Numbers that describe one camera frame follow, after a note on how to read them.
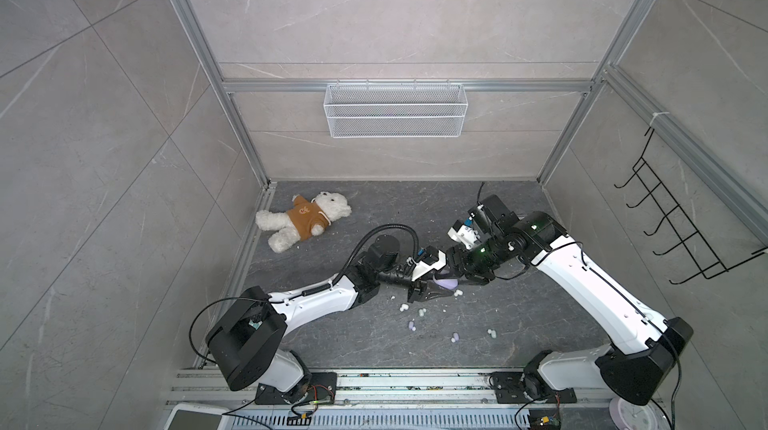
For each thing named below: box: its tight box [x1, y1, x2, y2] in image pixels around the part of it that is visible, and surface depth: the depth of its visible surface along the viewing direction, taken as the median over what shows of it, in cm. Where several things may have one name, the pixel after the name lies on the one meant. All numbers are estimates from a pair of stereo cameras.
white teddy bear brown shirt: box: [255, 191, 352, 253], surface depth 100 cm
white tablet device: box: [165, 403, 234, 430], surface depth 67 cm
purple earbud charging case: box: [434, 278, 459, 290], surface depth 67 cm
